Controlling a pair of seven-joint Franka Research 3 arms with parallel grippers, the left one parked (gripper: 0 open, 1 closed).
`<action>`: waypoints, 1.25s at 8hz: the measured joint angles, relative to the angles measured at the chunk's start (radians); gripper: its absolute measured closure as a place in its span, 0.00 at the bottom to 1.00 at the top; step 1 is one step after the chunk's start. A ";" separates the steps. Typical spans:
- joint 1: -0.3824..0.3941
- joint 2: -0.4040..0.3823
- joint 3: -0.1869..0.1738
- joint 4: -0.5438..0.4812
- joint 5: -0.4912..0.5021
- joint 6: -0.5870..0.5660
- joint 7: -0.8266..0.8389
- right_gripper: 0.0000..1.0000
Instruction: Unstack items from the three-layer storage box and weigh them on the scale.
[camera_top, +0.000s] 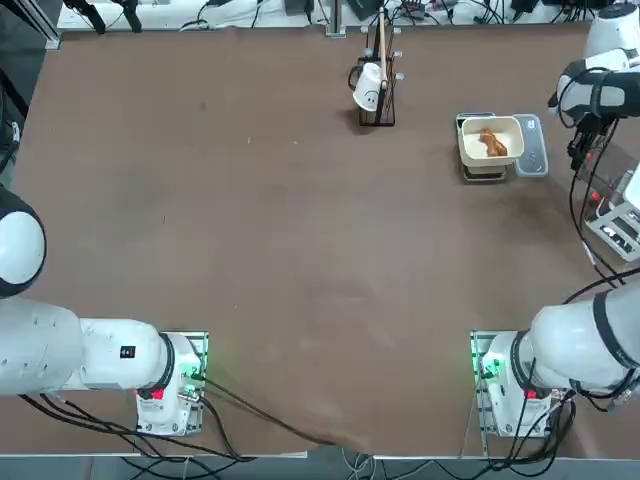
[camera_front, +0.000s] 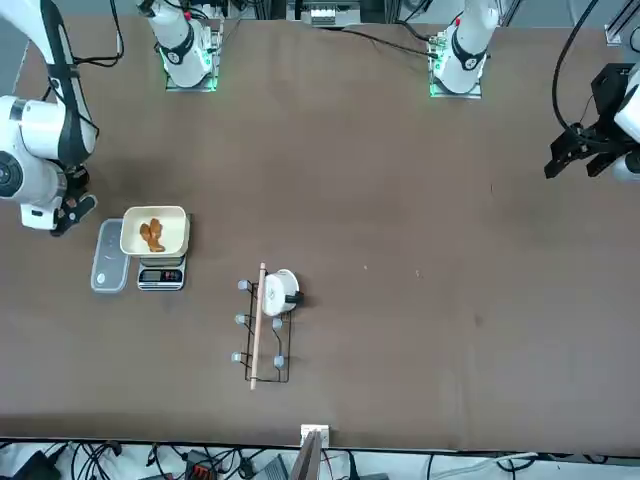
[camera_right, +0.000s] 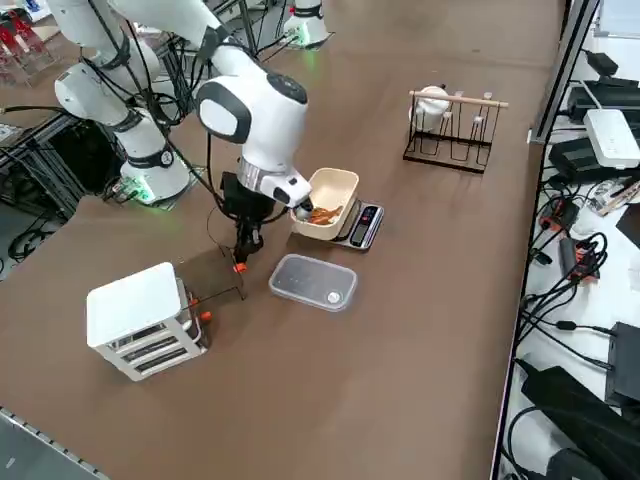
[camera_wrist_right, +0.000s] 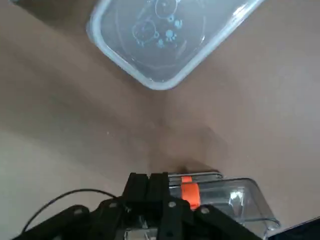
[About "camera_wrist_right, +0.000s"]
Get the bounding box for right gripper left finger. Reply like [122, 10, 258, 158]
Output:
[11, 172, 150, 240]

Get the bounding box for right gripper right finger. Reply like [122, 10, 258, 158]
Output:
[148, 171, 262, 240]

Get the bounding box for clear drawer orange handle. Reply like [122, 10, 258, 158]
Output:
[167, 176, 281, 235]
[166, 171, 224, 186]

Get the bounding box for clear plastic container lid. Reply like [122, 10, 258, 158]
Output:
[86, 0, 266, 91]

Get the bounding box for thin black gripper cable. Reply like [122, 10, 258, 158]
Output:
[23, 188, 118, 233]

